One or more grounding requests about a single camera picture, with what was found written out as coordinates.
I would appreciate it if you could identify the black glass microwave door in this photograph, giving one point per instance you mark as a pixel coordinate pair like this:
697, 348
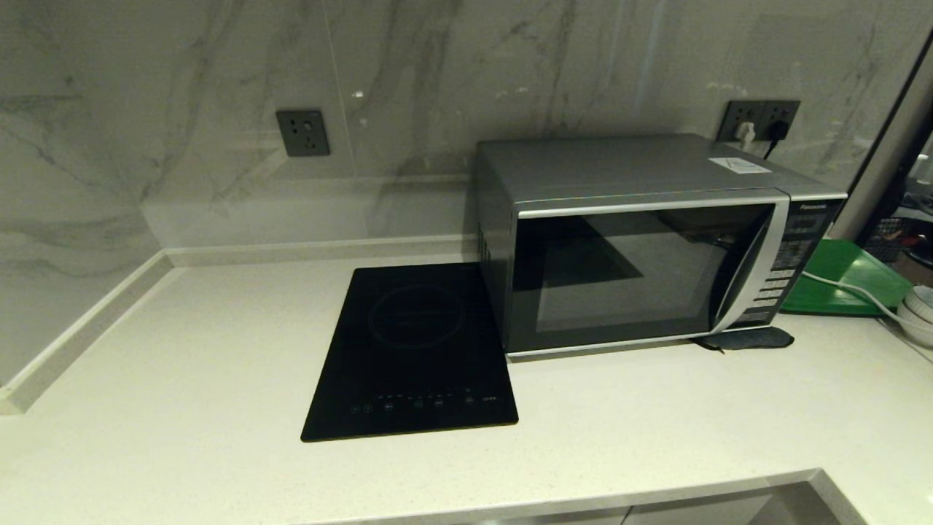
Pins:
619, 277

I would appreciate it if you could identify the silver microwave oven body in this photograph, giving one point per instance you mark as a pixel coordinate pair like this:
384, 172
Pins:
619, 168

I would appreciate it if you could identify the black induction cooktop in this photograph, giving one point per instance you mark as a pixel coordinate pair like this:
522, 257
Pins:
408, 350

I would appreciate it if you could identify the white paper label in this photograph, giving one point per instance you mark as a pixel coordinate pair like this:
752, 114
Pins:
740, 165

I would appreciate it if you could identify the black cloth pad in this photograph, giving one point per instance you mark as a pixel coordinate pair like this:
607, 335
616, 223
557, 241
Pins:
751, 337

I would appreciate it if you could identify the white power plug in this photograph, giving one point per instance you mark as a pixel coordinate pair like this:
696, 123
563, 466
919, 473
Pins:
746, 133

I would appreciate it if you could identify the black power plug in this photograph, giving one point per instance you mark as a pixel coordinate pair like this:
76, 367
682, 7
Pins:
777, 131

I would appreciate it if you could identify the green plastic cutting board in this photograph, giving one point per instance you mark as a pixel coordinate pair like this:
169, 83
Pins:
845, 284

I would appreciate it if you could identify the white stacked bowls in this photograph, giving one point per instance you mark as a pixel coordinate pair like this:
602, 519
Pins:
920, 313

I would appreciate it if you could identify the grey single wall socket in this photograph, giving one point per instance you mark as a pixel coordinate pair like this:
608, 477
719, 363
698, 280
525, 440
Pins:
302, 133

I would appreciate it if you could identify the grey double wall socket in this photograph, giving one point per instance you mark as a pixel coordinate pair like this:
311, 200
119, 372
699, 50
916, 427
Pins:
751, 111

